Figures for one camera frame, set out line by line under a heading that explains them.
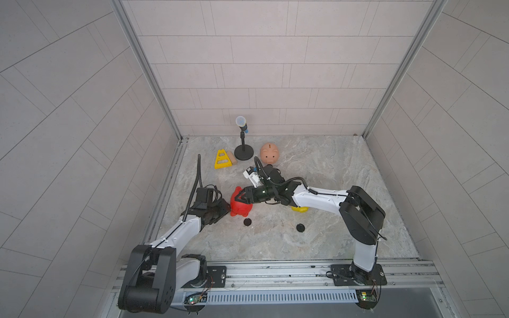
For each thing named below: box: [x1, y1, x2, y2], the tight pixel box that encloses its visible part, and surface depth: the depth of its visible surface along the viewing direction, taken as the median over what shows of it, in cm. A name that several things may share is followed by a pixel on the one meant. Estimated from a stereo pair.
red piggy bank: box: [229, 186, 254, 217], surface depth 83 cm
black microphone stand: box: [233, 115, 254, 161], surface depth 110 cm
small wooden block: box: [226, 151, 238, 165], surface depth 107 cm
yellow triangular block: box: [214, 149, 233, 169], surface depth 107 cm
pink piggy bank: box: [260, 142, 280, 165], surface depth 101 cm
